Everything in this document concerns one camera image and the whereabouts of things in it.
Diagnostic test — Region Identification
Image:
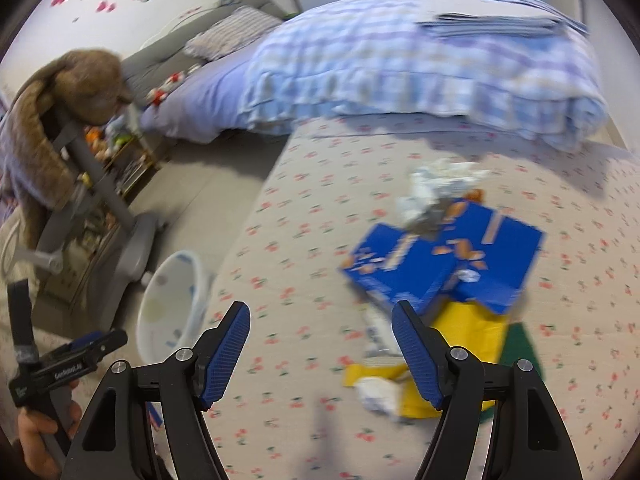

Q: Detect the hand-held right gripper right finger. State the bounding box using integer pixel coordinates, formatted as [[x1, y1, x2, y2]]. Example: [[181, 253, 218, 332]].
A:
[[391, 300, 583, 480]]

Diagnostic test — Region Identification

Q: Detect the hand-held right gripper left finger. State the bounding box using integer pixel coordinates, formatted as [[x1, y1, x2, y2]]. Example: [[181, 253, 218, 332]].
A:
[[60, 301, 251, 480]]

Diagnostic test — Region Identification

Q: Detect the wooden toy shelf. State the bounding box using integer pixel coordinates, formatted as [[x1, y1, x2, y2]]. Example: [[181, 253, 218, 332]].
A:
[[82, 110, 166, 196]]

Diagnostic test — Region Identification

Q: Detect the small white crumpled paper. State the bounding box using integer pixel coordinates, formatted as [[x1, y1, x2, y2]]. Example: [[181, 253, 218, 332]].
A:
[[355, 377, 401, 416]]

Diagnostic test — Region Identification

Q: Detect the white tissue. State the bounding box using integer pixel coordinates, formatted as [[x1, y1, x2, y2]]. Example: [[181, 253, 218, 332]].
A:
[[397, 157, 493, 236]]

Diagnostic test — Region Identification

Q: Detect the checked pillow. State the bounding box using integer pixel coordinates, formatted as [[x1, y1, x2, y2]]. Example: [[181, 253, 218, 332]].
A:
[[184, 6, 283, 61]]

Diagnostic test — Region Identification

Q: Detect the cherry print bed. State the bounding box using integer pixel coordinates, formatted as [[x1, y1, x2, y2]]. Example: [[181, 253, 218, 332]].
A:
[[150, 110, 640, 480]]

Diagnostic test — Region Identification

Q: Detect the blue cardboard box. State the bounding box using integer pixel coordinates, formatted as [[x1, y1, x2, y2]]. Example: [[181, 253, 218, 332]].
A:
[[341, 200, 546, 316]]

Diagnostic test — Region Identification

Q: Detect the yellow plastic bag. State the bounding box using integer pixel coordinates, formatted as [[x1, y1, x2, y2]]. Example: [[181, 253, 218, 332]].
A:
[[342, 300, 511, 421]]

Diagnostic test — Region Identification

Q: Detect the purple bed sheet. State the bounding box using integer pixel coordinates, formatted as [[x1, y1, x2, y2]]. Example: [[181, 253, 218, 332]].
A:
[[140, 47, 281, 143]]

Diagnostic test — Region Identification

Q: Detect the grey rolling chair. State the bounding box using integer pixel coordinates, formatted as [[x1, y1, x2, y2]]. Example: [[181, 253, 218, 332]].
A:
[[32, 110, 163, 306]]

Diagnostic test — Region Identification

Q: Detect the green flat packet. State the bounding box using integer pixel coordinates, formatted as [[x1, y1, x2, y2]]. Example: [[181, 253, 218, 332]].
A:
[[482, 322, 543, 423]]

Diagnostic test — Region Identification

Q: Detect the folded striped cloth stack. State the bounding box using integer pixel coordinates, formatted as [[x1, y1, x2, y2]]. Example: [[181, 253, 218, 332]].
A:
[[417, 0, 591, 38]]

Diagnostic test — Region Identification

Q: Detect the colourful plush toy pile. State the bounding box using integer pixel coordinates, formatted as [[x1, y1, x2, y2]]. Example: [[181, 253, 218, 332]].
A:
[[85, 115, 138, 161]]

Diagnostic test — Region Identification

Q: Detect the red white plush toy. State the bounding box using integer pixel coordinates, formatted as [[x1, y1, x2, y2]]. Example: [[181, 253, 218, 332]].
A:
[[147, 72, 188, 106]]

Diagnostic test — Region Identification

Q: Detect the grey padded headboard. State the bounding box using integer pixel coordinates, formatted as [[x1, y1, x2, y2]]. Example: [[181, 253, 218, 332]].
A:
[[120, 0, 301, 106]]

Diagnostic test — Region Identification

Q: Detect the blue checked ruffled blanket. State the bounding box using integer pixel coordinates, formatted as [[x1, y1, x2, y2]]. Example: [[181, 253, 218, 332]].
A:
[[237, 0, 608, 153]]

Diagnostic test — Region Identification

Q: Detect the white plastic bin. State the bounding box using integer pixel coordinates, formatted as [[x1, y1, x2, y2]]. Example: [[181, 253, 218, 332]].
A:
[[137, 251, 217, 361]]

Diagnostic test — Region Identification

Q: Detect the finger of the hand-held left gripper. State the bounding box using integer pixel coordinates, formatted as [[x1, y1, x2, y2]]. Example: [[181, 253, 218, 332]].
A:
[[71, 329, 129, 361]]

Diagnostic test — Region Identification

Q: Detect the person's left hand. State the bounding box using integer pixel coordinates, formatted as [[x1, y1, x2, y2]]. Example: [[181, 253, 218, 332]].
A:
[[19, 402, 83, 478]]

